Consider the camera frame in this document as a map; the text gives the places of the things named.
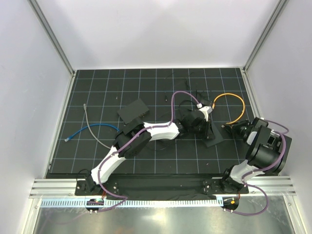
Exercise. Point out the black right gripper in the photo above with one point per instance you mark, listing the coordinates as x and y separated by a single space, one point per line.
233 127

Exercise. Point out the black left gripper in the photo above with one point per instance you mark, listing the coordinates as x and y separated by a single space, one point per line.
207 131

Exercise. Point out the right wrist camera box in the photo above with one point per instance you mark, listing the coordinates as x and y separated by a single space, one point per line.
258 122

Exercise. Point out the black network switch box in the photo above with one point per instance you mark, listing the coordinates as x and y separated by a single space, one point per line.
130 112

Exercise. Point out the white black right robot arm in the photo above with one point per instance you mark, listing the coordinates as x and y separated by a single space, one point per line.
267 153

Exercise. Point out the black power adapter plug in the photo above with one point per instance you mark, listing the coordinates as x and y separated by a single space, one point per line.
206 102

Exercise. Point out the aluminium right frame post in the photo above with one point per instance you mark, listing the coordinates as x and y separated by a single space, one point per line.
281 4

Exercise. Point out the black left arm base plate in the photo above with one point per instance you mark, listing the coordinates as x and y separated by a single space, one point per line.
83 188

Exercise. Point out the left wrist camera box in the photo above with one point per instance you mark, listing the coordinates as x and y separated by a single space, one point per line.
206 110

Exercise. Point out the white slotted cable duct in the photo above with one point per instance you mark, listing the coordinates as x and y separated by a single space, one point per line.
92 203

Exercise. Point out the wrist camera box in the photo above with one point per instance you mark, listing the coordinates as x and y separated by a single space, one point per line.
258 122
206 110

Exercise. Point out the aluminium front frame rail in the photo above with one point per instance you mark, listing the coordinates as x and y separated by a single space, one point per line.
162 187

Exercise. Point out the aluminium frame post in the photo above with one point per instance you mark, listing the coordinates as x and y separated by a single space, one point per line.
281 4
51 35

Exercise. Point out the aluminium left frame post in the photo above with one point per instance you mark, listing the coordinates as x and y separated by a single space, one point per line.
51 35

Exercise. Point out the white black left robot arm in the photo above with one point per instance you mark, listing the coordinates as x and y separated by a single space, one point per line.
130 141

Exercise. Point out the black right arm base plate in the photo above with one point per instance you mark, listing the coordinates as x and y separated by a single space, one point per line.
224 186

